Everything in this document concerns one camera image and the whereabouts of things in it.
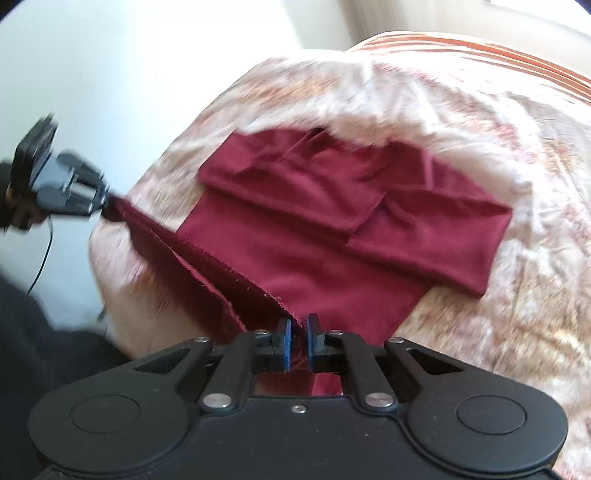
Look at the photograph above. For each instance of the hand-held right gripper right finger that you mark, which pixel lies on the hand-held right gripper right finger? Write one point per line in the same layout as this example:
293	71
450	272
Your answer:
312	344

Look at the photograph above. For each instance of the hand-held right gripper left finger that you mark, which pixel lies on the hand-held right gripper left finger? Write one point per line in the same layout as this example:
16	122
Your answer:
287	344

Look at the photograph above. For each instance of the orange striped bed sheet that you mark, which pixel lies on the orange striped bed sheet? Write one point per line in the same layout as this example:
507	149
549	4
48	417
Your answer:
485	53

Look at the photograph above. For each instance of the floral beige quilt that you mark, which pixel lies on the floral beige quilt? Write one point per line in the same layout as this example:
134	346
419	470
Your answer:
508	332

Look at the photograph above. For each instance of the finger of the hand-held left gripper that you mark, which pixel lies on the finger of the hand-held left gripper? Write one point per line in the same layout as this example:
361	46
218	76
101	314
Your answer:
74	203
85	168

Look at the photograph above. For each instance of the maroon long-sleeve sweater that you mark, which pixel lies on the maroon long-sleeve sweater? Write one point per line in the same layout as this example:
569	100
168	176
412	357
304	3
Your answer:
300	240

